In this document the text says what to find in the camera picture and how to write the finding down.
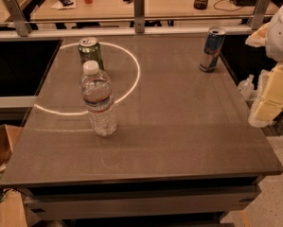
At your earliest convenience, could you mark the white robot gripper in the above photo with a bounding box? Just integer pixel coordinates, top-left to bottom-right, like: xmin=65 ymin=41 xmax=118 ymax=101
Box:
xmin=245 ymin=5 xmax=283 ymax=128

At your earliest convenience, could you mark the blue silver redbull can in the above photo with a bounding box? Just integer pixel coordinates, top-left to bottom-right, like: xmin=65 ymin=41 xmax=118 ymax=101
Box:
xmin=200 ymin=26 xmax=226 ymax=72

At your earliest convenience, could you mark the small clear bottle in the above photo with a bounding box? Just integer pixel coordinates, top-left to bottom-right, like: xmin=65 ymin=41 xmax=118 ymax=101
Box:
xmin=238 ymin=75 xmax=255 ymax=100

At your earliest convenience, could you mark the clear plastic water bottle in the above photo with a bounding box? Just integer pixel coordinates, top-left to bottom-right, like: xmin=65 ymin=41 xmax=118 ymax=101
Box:
xmin=80 ymin=61 xmax=117 ymax=136

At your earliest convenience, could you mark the green soda can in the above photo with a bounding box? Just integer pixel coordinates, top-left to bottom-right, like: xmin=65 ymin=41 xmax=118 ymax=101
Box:
xmin=78 ymin=37 xmax=104 ymax=70

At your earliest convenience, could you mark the brown cardboard box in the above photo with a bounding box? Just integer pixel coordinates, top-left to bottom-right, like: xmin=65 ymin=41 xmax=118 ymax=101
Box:
xmin=0 ymin=125 xmax=23 ymax=169

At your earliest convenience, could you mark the horizontal metal rail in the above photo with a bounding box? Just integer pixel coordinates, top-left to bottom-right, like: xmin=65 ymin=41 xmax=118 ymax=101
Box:
xmin=0 ymin=14 xmax=273 ymax=26

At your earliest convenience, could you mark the right metal rail bracket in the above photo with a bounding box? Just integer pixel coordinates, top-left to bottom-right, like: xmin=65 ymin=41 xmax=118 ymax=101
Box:
xmin=247 ymin=0 xmax=271 ymax=30

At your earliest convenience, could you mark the metal rail bracket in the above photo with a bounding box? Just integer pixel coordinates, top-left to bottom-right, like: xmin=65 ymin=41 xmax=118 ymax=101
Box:
xmin=133 ymin=0 xmax=145 ymax=33
xmin=247 ymin=0 xmax=271 ymax=30
xmin=3 ymin=0 xmax=31 ymax=37

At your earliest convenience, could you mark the black cable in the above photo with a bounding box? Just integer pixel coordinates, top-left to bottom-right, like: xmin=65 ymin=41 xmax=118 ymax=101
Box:
xmin=213 ymin=0 xmax=244 ymax=12

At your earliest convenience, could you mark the middle metal rail bracket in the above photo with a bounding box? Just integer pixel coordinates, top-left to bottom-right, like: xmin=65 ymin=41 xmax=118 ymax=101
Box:
xmin=133 ymin=0 xmax=145 ymax=33

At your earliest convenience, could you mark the left metal rail bracket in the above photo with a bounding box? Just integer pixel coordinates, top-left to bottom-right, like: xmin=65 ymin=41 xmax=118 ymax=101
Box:
xmin=3 ymin=0 xmax=31 ymax=37

